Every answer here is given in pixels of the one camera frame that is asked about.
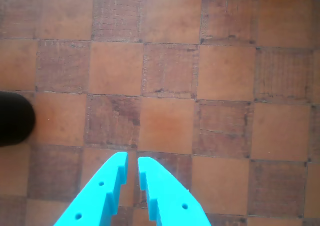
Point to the turquoise gripper right finger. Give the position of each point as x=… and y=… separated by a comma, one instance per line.
x=172, y=203

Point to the turquoise gripper left finger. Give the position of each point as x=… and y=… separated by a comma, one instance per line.
x=95, y=198

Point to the black cylinder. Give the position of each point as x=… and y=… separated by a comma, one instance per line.
x=15, y=118

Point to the brown chessboard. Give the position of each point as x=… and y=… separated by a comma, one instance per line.
x=175, y=73

